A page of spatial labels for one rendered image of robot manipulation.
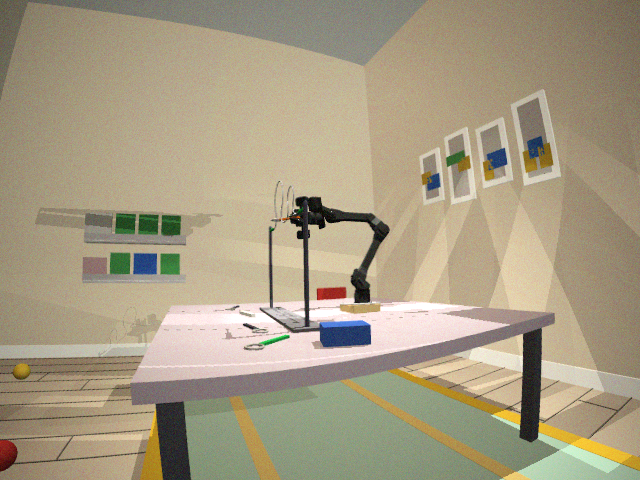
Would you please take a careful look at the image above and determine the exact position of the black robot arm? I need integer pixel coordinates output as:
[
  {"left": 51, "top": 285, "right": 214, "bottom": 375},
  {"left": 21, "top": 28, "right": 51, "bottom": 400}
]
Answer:
[{"left": 308, "top": 196, "right": 390, "bottom": 303}]

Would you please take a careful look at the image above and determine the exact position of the blue rectangular block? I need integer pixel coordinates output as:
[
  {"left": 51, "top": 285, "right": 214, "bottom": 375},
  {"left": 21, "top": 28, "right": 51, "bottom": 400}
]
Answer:
[{"left": 319, "top": 320, "right": 371, "bottom": 347}]

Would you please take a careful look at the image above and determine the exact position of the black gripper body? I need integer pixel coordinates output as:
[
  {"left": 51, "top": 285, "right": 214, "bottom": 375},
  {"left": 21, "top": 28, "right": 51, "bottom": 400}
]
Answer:
[{"left": 295, "top": 196, "right": 318, "bottom": 239}]

